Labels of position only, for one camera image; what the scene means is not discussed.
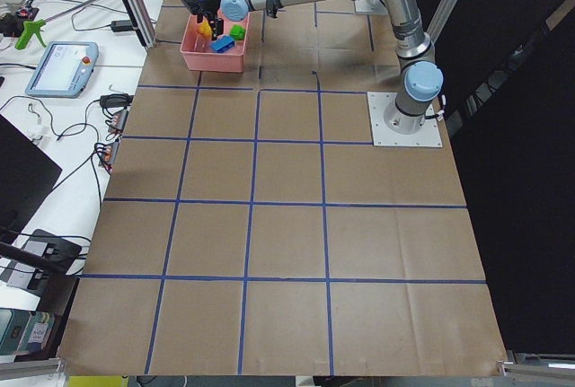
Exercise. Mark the green plastic handle tool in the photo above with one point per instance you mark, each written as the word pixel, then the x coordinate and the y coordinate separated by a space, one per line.
pixel 30 29

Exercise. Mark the black monitor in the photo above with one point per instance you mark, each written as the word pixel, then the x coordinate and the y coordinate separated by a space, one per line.
pixel 27 177

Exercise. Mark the black power adapter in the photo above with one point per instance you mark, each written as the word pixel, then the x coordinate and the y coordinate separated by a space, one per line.
pixel 121 26

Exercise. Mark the blue toy block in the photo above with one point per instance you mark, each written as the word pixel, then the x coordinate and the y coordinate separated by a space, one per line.
pixel 222 45

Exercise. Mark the blue teach pendant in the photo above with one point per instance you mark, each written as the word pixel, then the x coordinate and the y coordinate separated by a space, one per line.
pixel 64 69

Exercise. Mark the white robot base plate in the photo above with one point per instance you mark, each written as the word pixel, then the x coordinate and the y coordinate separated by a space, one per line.
pixel 391 128

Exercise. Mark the brown paper table cover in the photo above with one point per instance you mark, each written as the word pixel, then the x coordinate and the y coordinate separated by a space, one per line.
pixel 257 230

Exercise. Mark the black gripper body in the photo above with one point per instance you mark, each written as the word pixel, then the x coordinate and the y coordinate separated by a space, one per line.
pixel 208 4

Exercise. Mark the yellow toy block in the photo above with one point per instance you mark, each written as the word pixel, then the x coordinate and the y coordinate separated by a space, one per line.
pixel 204 31

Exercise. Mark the green toy block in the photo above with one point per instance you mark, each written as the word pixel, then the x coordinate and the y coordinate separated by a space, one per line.
pixel 237 32

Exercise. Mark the pink plastic box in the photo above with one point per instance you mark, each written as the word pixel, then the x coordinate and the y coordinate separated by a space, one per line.
pixel 198 54

